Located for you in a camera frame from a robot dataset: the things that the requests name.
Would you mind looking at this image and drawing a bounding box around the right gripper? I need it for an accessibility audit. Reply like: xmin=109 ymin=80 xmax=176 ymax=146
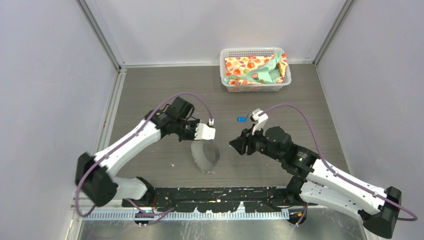
xmin=229 ymin=122 xmax=284 ymax=163

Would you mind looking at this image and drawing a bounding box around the large metal keyring disc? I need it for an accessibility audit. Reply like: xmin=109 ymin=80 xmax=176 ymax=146
xmin=190 ymin=140 xmax=220 ymax=172

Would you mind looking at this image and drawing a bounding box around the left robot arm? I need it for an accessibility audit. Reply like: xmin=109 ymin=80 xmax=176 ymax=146
xmin=74 ymin=96 xmax=200 ymax=207

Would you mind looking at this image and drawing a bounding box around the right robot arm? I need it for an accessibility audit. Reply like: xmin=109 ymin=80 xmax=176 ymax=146
xmin=229 ymin=126 xmax=402 ymax=239

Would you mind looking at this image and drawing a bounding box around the blue key tag far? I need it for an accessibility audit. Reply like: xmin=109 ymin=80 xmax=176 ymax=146
xmin=236 ymin=116 xmax=249 ymax=123

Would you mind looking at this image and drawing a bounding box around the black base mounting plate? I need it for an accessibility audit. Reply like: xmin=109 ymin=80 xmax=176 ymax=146
xmin=133 ymin=186 xmax=306 ymax=213

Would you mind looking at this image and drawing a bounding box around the floral patterned cloth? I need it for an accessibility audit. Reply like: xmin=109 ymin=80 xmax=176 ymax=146
xmin=224 ymin=51 xmax=288 ymax=86

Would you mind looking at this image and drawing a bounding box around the white plastic basket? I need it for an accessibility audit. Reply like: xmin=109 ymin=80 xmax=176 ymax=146
xmin=219 ymin=47 xmax=292 ymax=92

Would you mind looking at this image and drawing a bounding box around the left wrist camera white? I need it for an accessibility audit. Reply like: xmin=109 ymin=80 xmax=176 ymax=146
xmin=194 ymin=119 xmax=216 ymax=141

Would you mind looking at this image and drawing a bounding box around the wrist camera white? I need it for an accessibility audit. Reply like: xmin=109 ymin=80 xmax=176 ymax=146
xmin=194 ymin=119 xmax=216 ymax=141
xmin=247 ymin=108 xmax=269 ymax=135

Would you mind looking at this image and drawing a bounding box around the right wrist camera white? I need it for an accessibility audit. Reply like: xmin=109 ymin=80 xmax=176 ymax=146
xmin=247 ymin=108 xmax=269 ymax=135

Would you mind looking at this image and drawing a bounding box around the aluminium frame rail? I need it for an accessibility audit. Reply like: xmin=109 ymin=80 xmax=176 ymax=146
xmin=70 ymin=185 xmax=374 ymax=222

